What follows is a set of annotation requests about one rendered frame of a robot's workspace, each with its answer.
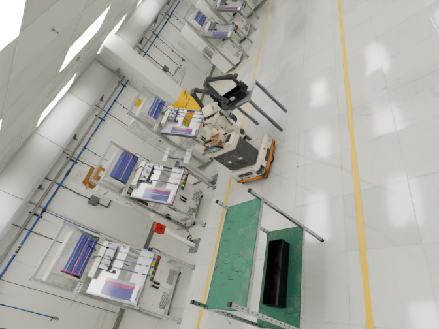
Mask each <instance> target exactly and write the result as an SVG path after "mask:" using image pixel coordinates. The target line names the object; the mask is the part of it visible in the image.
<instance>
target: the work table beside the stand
mask: <svg viewBox="0 0 439 329"><path fill-rule="evenodd" d="M255 85H257V86H258V87H259V88H260V89H261V90H262V91H263V92H264V93H265V94H266V95H267V96H268V97H269V98H271V99H272V100H273V101H274V102H275V103H276V104H277V105H278V106H279V107H280V108H281V109H282V110H283V111H284V112H285V113H286V112H287V109H286V108H285V107H284V106H283V105H282V104H280V103H279V102H278V101H277V100H276V99H275V98H274V97H273V96H272V95H271V94H270V93H269V92H268V91H267V90H266V89H265V88H264V87H263V86H262V85H261V84H260V83H259V82H258V81H257V80H256V79H255V80H253V81H252V82H250V83H248V84H247V86H248V89H247V92H246V94H245V95H244V96H242V97H241V98H239V99H237V100H236V101H234V102H232V103H231V104H229V105H227V108H230V111H233V110H235V109H238V110H240V111H241V112H242V113H243V114H244V115H245V116H246V117H247V118H248V119H250V120H251V121H252V122H253V123H255V124H256V125H258V124H259V123H258V122H256V120H254V118H252V117H251V116H250V115H249V114H247V113H246V112H245V111H244V110H243V109H241V107H240V106H242V105H244V104H246V103H247V102H248V103H250V104H251V105H252V106H253V107H254V108H255V109H256V110H257V111H258V112H259V113H261V114H262V115H263V116H264V117H265V118H266V119H268V120H269V121H270V122H271V123H272V124H273V125H274V126H275V127H276V128H277V129H278V130H279V131H281V132H282V131H283V129H282V128H281V127H280V126H279V125H278V124H277V123H276V122H275V121H274V120H273V119H272V118H271V117H269V116H268V115H267V114H266V113H265V112H264V111H263V110H262V109H260V107H258V105H256V104H255V103H254V102H253V101H252V100H251V97H252V93H253V90H254V87H255ZM245 136H246V139H247V140H249V141H250V140H252V139H251V138H250V137H249V136H248V135H245Z"/></svg>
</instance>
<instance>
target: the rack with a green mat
mask: <svg viewBox="0 0 439 329"><path fill-rule="evenodd" d="M248 192H249V193H250V194H251V195H253V196H254V197H256V198H255V199H252V200H249V201H246V202H242V203H240V204H236V205H234V206H228V205H226V204H224V203H223V202H221V201H219V200H216V202H215V203H216V204H218V205H220V206H221V207H223V208H225V209H226V210H227V211H226V215H225V220H224V224H223V230H222V233H221V238H220V242H219V247H218V253H217V257H216V262H215V266H214V271H213V274H212V280H211V284H210V289H209V293H208V298H207V302H206V304H203V303H201V302H198V301H195V300H191V301H190V304H192V305H195V306H197V307H201V308H203V309H206V310H209V311H212V312H214V313H217V314H220V315H223V316H226V317H229V318H231V319H234V320H236V321H240V322H243V323H246V324H249V325H251V326H254V327H256V328H260V329H302V307H303V285H304V244H305V231H306V232H307V233H309V234H310V235H312V236H313V237H315V238H316V239H318V240H319V241H320V242H324V239H323V238H322V237H320V236H319V235H317V234H316V233H315V232H313V231H311V230H310V229H309V228H307V227H306V226H304V225H303V224H302V223H300V222H298V221H297V220H296V219H294V218H293V217H292V216H290V215H288V214H287V213H286V212H284V211H283V210H281V209H280V208H279V207H277V206H275V205H274V204H273V203H271V202H270V201H268V200H267V199H266V198H264V197H263V196H261V195H260V194H258V193H257V192H255V191H254V190H253V189H251V188H249V189H248ZM264 203H265V204H266V205H267V206H269V207H271V208H272V209H273V210H275V211H276V212H278V213H279V214H281V215H283V216H284V217H285V218H287V219H288V220H290V221H291V222H292V223H294V224H296V225H297V227H291V228H284V229H280V230H273V231H268V230H267V229H265V228H263V227H262V226H261V218H262V213H263V204H264ZM260 230H261V231H263V232H264V233H266V234H267V242H266V249H265V259H264V266H263V276H262V283H261V293H260V300H259V311H258V312H256V311H253V310H251V309H250V302H251V297H252V287H253V278H254V272H255V263H256V257H257V248H258V243H259V233H260ZM279 239H284V240H285V241H286V242H288V243H290V246H289V266H288V267H289V268H288V277H287V297H286V307H285V308H280V307H270V306H267V305H263V304H262V302H263V291H264V285H265V274H266V267H267V255H268V243H269V241H271V240H279ZM228 312H233V313H246V314H248V315H251V316H253V317H256V318H257V323H256V322H253V321H249V320H248V319H244V318H242V317H239V316H236V315H234V314H231V313H228Z"/></svg>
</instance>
